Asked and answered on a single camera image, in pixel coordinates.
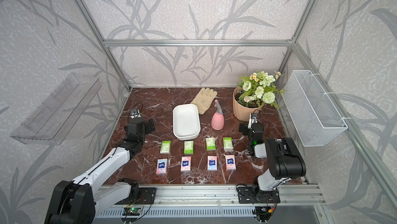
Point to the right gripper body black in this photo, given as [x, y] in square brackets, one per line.
[246, 131]

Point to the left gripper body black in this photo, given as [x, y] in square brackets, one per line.
[147, 129]

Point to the green tissue pack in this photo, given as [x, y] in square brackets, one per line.
[188, 147]
[211, 144]
[227, 143]
[165, 147]

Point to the pink Tempo tissue pack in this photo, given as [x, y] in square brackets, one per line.
[230, 162]

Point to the pink blue Tempo pack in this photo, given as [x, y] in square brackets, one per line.
[162, 165]

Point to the pink tissue pack hidden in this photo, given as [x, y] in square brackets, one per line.
[212, 163]

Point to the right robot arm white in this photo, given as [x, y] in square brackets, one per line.
[285, 162]

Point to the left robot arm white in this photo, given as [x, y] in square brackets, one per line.
[80, 201]

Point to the white plastic storage box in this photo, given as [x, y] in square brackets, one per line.
[186, 122]

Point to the terracotta flower pot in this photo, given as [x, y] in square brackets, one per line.
[241, 113]

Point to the pink spray bottle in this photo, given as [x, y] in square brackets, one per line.
[218, 117]

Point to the artificial green white flowers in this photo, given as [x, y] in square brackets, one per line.
[258, 89]

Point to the beige work glove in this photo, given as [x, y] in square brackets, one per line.
[204, 99]

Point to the right controller board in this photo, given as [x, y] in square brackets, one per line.
[263, 211]

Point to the controller board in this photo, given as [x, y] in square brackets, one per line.
[263, 211]
[132, 211]

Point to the left controller board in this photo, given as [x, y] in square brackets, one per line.
[132, 211]

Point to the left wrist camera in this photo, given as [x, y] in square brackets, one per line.
[134, 113]

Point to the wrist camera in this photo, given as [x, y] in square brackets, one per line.
[253, 118]
[134, 113]

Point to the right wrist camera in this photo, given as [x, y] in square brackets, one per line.
[253, 118]

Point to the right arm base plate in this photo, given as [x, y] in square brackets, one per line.
[249, 194]

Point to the white wire basket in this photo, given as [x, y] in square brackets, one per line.
[314, 115]

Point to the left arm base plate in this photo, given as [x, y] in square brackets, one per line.
[146, 195]

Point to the aluminium front rail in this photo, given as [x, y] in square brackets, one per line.
[226, 195]

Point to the clear acrylic wall shelf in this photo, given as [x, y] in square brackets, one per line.
[52, 121]

